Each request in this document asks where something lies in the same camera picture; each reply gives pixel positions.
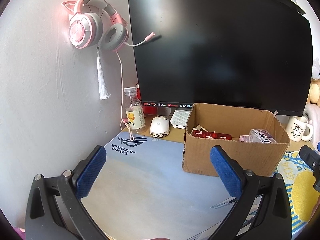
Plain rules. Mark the white cartoon mug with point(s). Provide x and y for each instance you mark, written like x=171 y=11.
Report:
x=297 y=128

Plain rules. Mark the orange and grey plush toy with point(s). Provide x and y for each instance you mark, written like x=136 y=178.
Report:
x=315 y=90

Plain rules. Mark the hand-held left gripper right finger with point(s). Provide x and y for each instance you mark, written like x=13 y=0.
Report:
x=225 y=172

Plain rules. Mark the black curved computer monitor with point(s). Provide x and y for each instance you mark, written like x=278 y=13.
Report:
x=220 y=50

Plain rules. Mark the pink garment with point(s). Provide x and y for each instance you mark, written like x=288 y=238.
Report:
x=20 y=233

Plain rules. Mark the cream hair claw clip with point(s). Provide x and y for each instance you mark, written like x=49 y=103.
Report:
x=198 y=128

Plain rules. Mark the white tassel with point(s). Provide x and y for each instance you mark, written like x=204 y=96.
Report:
x=103 y=80

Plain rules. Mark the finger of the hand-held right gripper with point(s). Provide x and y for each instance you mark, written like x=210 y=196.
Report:
x=317 y=180
x=308 y=156

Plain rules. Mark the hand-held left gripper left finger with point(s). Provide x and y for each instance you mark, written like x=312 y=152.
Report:
x=90 y=172

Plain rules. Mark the light blue desk mat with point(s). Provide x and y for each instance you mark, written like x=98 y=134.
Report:
x=150 y=175

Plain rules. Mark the clear plastic drink bottle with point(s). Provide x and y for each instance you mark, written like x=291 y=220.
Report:
x=135 y=117

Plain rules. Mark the purple printed clear packet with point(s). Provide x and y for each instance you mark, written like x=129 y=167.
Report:
x=262 y=136

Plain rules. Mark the brown cardboard box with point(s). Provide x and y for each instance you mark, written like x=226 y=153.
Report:
x=225 y=155

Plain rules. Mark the yellow and blue towel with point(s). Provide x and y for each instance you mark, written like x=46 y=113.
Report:
x=302 y=187

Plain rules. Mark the pink cat-ear headphones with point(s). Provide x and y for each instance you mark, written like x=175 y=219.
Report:
x=85 y=27

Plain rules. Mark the white patterned computer mouse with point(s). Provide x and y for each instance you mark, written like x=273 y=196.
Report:
x=160 y=127

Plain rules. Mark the red patterned box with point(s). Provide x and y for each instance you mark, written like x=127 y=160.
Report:
x=212 y=135

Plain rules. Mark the pink tissue pack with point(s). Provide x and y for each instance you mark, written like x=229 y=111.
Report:
x=244 y=138

